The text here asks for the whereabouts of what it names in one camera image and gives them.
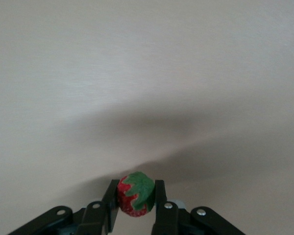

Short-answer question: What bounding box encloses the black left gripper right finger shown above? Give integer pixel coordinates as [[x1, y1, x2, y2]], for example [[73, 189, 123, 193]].
[[150, 180, 247, 235]]

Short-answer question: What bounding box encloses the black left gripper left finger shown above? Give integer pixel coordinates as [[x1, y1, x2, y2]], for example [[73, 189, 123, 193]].
[[7, 179, 120, 235]]

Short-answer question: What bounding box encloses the small red toy strawberry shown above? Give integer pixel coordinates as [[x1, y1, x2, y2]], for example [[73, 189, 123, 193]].
[[117, 171, 155, 217]]

